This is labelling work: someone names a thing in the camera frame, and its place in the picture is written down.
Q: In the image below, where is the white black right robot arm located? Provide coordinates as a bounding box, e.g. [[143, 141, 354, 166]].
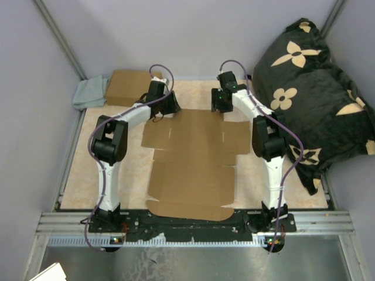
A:
[[211, 71, 288, 233]]

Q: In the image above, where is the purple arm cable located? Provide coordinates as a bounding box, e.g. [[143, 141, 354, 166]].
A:
[[84, 63, 175, 254], [219, 60, 304, 254]]

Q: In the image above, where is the right grey metal corner rail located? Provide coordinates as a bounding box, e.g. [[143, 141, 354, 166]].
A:
[[321, 0, 347, 37]]

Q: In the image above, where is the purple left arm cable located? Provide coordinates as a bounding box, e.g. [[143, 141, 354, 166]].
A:
[[84, 63, 175, 254]]

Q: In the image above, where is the closed brown cardboard box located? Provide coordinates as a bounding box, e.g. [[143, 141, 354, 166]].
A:
[[105, 70, 152, 107]]

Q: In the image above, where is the grey metal corner rail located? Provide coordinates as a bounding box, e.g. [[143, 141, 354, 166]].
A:
[[321, 0, 347, 37], [32, 0, 87, 80]]

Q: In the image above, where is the white slotted cable duct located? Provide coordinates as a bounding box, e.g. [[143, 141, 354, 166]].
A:
[[47, 234, 271, 248]]

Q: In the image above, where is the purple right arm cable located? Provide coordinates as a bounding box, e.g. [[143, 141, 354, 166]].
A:
[[219, 60, 304, 254]]

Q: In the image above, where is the brown cardboard box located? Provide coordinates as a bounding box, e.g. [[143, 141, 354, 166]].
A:
[[141, 109, 251, 221], [105, 70, 152, 107]]

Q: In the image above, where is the black floral pillow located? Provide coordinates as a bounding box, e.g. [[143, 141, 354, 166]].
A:
[[251, 18, 374, 195]]

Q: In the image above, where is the white paper sheet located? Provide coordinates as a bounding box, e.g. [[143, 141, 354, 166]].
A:
[[30, 262, 67, 281]]

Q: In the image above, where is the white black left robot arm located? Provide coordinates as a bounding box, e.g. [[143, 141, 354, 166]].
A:
[[86, 77, 180, 233]]

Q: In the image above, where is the grey folded cloth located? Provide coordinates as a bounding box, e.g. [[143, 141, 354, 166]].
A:
[[73, 75, 108, 110]]

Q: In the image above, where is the aluminium frame rail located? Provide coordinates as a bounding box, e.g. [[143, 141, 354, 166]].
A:
[[36, 210, 354, 235]]

